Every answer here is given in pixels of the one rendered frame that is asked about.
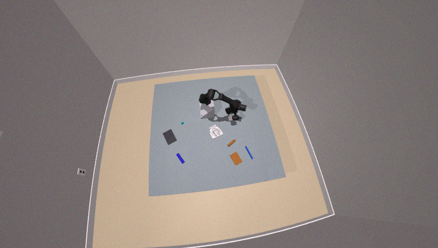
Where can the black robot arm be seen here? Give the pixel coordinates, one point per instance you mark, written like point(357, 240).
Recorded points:
point(235, 104)

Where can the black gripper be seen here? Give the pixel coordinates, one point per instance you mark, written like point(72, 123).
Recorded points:
point(235, 116)

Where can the orange-brown flat rectangular plate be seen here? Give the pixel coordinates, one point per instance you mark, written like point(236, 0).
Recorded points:
point(236, 159)

